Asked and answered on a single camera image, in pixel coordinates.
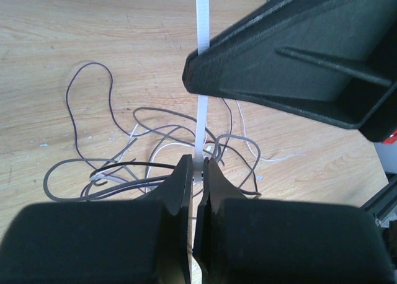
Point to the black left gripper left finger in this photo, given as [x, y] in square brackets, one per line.
[145, 240]

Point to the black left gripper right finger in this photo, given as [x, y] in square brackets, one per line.
[242, 240]

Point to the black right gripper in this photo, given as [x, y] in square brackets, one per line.
[333, 61]

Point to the white zip tie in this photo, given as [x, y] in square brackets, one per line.
[203, 43]

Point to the black cage frame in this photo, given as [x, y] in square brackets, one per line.
[383, 202]

